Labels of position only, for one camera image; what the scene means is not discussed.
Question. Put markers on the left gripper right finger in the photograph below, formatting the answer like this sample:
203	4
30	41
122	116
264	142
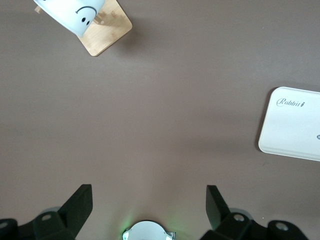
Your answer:
225	225

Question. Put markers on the wooden cup stand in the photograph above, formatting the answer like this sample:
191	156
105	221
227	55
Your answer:
107	37

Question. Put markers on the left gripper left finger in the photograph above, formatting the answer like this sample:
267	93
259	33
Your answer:
70	220

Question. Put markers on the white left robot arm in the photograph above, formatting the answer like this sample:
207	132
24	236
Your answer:
147	232

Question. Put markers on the cream rabbit print tray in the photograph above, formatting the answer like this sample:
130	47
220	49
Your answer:
290	125

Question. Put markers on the white smiley face cup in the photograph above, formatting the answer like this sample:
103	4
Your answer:
67	15

